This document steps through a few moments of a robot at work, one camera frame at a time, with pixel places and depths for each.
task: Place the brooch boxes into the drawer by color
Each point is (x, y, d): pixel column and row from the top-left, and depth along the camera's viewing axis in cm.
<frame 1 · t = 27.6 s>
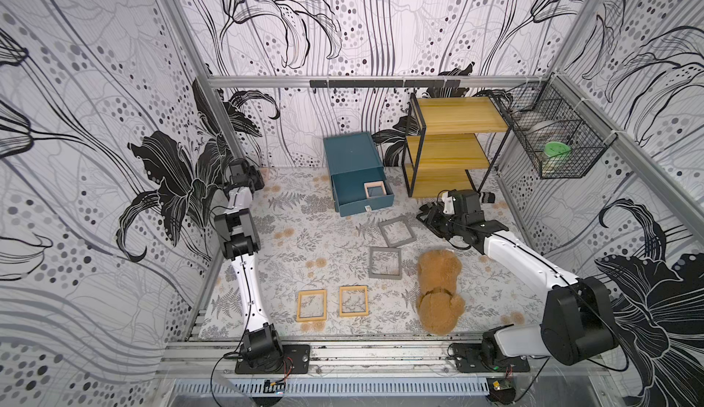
left hand: (257, 166, 115), fingers closed
right hand: (421, 215, 87), fingers open
teal yellow drawer cabinet: (358, 178, 96), point 17 cm above the table
pink square brooch box: (374, 189, 93), point 17 cm above the table
grey square brooch box: (397, 231, 101), on the table
grey square brooch box 2: (385, 262, 93), on the table
yellow square brooch box: (312, 305, 84), on the table
yellow square brooch box 2: (364, 288, 86), point 2 cm above the table
brown teddy bear plush: (440, 303, 75), point 9 cm above the table

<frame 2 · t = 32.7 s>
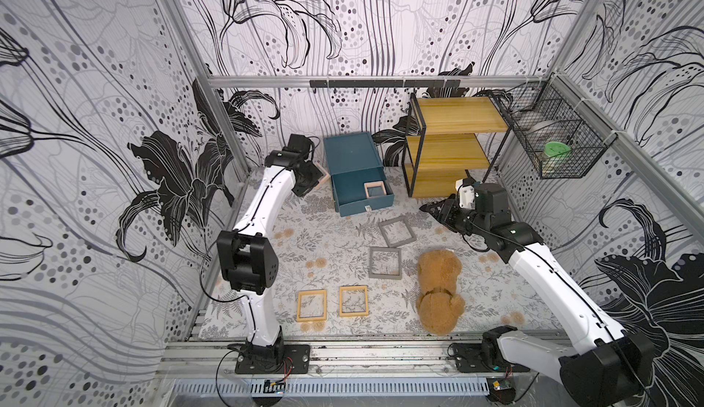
left hand: (315, 184, 88), fingers closed
right hand: (432, 207, 77), fingers open
the named things where they were.

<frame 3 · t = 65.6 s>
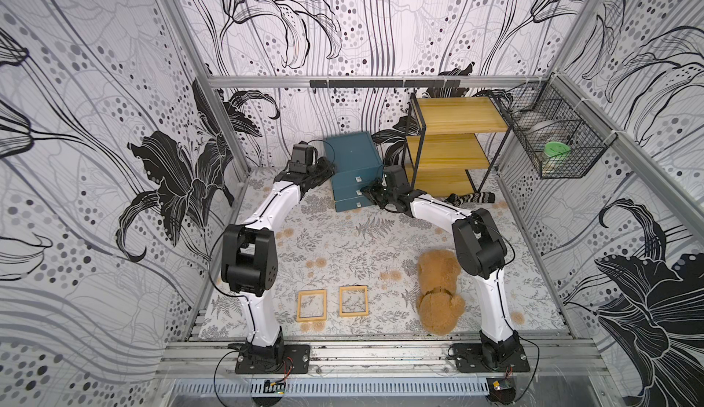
left hand: (336, 169, 92), fingers open
right hand: (363, 185, 98), fingers closed
black white striped sock: (485, 197, 110), on the table
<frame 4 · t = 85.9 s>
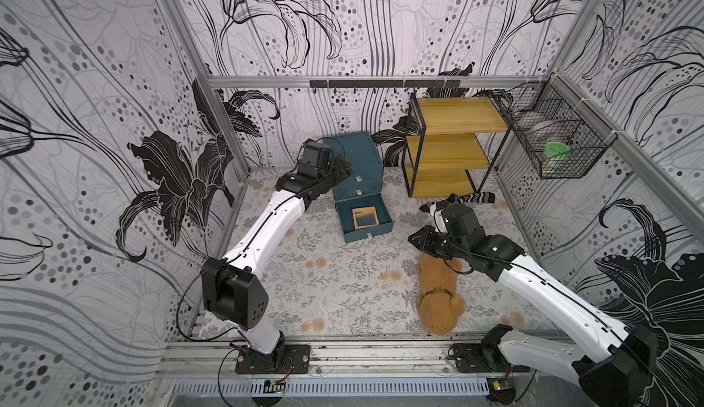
left hand: (346, 172, 81), fingers open
right hand: (411, 237, 76), fingers closed
teal yellow drawer cabinet: (359, 200, 110), on the table
yellow square brooch box: (365, 217, 105), on the table
